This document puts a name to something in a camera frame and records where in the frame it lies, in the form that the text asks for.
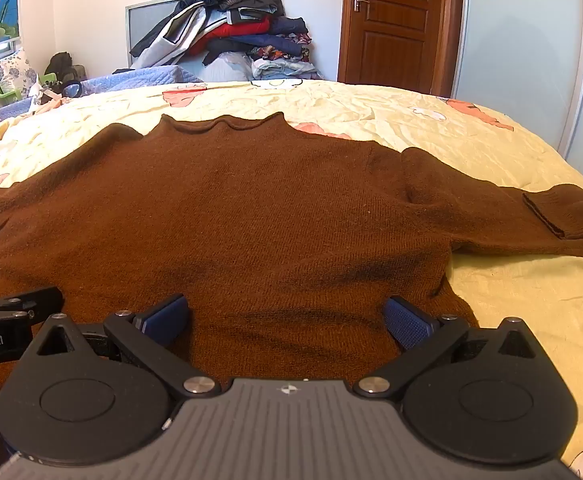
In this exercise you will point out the floral pillow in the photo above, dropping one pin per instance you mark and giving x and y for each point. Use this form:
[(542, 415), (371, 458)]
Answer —
[(14, 72)]

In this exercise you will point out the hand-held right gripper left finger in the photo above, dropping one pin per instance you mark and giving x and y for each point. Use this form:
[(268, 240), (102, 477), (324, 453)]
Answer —
[(165, 318)]

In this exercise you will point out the yellow printed bedsheet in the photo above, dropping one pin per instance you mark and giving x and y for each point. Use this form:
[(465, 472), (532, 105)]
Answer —
[(526, 310)]

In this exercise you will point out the grey framed panel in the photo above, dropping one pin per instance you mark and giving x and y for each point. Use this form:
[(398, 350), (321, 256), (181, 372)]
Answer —
[(144, 22)]

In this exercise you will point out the dark backpack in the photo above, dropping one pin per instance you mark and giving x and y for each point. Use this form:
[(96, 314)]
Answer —
[(64, 67)]

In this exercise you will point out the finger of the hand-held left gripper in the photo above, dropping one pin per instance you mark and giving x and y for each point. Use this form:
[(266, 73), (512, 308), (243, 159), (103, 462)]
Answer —
[(31, 301)]

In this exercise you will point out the green plastic chair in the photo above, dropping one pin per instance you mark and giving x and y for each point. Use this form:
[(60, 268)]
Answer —
[(6, 92)]

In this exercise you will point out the blue quilted blanket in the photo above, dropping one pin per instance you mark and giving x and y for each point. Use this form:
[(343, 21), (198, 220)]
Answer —
[(136, 77)]

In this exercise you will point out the frosted glass wardrobe door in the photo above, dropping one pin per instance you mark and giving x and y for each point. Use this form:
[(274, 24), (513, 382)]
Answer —
[(521, 40)]

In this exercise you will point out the brown wooden door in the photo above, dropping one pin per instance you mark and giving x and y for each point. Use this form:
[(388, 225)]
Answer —
[(396, 25)]

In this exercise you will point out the brown knit sweater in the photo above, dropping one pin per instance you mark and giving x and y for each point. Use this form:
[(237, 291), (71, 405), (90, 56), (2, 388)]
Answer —
[(271, 210)]

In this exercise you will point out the pile of clothes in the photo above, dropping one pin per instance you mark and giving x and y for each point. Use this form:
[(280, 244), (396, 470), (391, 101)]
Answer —
[(241, 25)]

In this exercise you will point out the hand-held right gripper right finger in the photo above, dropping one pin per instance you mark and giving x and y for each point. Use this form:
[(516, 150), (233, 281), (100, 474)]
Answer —
[(408, 328)]

